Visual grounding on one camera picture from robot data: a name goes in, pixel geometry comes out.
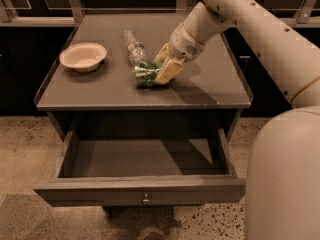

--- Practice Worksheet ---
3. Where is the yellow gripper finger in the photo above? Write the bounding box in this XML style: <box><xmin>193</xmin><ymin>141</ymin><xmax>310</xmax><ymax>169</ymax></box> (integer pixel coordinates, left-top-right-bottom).
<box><xmin>155</xmin><ymin>55</ymin><xmax>184</xmax><ymax>85</ymax></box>
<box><xmin>154</xmin><ymin>43</ymin><xmax>170</xmax><ymax>63</ymax></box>

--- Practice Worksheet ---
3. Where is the green soda can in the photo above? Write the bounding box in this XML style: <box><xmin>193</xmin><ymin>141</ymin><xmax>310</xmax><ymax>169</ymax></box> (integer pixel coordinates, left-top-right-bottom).
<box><xmin>133</xmin><ymin>61</ymin><xmax>171</xmax><ymax>88</ymax></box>

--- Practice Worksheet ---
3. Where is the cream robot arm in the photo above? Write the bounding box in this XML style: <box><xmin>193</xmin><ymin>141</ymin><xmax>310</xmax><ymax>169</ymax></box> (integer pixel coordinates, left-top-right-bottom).
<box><xmin>156</xmin><ymin>0</ymin><xmax>320</xmax><ymax>240</ymax></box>

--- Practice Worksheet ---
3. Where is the open grey top drawer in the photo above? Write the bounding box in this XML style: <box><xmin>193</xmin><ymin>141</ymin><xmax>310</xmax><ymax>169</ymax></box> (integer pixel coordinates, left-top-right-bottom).
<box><xmin>34</xmin><ymin>130</ymin><xmax>246</xmax><ymax>207</ymax></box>

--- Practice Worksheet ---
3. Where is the metal drawer knob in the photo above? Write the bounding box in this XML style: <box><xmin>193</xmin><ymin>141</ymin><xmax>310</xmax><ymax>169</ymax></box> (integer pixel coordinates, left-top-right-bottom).
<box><xmin>141</xmin><ymin>193</ymin><xmax>151</xmax><ymax>205</ymax></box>

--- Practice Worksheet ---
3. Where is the clear plastic water bottle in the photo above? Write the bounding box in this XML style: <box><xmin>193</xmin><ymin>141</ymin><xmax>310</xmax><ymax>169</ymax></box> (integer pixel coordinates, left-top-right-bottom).
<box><xmin>123</xmin><ymin>29</ymin><xmax>147</xmax><ymax>65</ymax></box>

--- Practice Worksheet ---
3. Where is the grey cabinet table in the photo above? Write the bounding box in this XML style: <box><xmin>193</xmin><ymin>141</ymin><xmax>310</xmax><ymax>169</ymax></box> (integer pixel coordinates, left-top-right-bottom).
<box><xmin>34</xmin><ymin>12</ymin><xmax>254</xmax><ymax>142</ymax></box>

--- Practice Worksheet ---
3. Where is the beige paper bowl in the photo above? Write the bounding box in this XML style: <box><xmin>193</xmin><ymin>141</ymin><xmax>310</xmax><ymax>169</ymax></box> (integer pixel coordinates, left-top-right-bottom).
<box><xmin>59</xmin><ymin>43</ymin><xmax>107</xmax><ymax>73</ymax></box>

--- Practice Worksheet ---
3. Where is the metal railing frame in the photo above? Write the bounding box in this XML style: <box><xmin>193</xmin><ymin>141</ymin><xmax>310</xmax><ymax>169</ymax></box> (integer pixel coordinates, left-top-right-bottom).
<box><xmin>1</xmin><ymin>0</ymin><xmax>320</xmax><ymax>28</ymax></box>

